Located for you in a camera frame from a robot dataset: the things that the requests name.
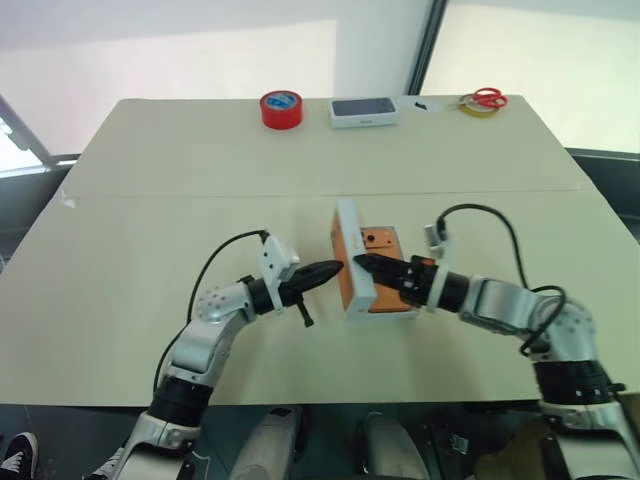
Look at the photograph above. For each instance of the dark window frame post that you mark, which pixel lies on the dark window frame post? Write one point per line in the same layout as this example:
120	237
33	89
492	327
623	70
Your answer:
427	47

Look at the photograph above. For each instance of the white boxed phone package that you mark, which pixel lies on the white boxed phone package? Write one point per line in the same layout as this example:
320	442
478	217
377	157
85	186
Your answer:
365	112

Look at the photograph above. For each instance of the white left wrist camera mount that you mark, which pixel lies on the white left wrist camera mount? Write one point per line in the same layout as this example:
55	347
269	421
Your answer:
277	257

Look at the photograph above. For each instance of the brown trousers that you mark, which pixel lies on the brown trousers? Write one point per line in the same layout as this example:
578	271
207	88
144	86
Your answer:
505	460

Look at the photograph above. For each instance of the red tape roll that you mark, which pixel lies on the red tape roll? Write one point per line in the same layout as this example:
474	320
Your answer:
281	115

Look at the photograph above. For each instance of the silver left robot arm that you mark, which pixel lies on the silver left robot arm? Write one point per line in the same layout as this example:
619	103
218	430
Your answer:
200	345

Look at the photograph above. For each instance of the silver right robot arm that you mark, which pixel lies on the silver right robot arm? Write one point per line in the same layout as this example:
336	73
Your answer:
565	330

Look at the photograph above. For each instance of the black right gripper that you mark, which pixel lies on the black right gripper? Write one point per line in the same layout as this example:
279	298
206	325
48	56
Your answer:
419	282

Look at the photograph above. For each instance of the white and orange box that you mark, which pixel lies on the white and orange box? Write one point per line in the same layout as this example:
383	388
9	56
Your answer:
390	316

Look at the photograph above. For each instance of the grey slanted window bar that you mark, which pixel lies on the grey slanted window bar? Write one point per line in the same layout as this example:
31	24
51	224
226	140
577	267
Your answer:
22	130

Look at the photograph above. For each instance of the grey rounded robot leg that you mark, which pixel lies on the grey rounded robot leg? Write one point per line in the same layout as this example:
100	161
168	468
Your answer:
265	445
390	450

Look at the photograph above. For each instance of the yellow tape roll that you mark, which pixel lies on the yellow tape roll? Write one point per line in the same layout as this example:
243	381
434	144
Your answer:
477	112

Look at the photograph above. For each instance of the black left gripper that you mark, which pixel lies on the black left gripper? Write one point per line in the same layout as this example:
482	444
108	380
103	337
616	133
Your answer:
291	292

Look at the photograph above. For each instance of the clear tape scrap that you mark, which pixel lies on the clear tape scrap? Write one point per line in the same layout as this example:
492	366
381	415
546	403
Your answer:
69	200

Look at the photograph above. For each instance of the orange smartphone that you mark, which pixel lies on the orange smartphone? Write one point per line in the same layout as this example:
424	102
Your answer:
395	302

